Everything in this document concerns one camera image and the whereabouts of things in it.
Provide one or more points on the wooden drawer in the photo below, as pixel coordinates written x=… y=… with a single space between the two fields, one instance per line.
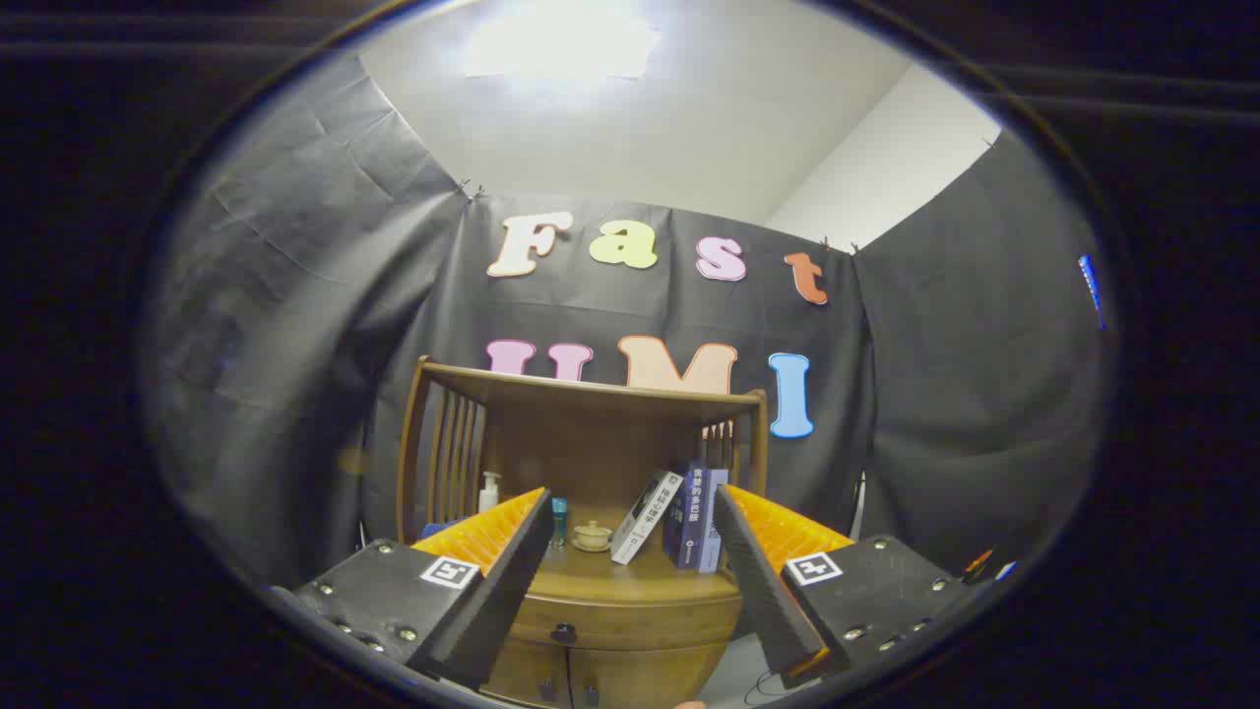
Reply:
x=640 y=625

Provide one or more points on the orange black tool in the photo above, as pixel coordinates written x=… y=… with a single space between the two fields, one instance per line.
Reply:
x=976 y=563

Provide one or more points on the wooden cabinet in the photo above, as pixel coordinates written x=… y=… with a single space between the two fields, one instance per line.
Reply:
x=591 y=443

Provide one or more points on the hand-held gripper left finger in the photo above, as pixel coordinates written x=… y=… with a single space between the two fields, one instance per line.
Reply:
x=512 y=591

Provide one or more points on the white book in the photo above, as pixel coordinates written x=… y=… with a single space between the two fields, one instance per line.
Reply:
x=645 y=517

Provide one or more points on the blue strip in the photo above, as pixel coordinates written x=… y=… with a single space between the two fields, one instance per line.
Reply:
x=1093 y=290

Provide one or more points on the clear blue bottle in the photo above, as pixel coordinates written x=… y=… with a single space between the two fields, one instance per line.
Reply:
x=559 y=517

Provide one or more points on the white pump bottle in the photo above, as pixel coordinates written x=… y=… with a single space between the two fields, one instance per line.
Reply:
x=489 y=492

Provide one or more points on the white stand pole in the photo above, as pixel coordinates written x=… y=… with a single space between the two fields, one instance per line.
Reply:
x=860 y=507

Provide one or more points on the pale grey-blue book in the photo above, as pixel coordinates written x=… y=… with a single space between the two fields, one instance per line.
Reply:
x=714 y=527

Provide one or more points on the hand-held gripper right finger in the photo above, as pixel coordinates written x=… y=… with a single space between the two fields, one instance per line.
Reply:
x=768 y=591

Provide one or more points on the cream lidded teacup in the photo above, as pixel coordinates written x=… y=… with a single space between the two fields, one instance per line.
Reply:
x=593 y=535

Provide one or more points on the dark blue book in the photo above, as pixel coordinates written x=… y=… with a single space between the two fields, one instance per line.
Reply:
x=686 y=522

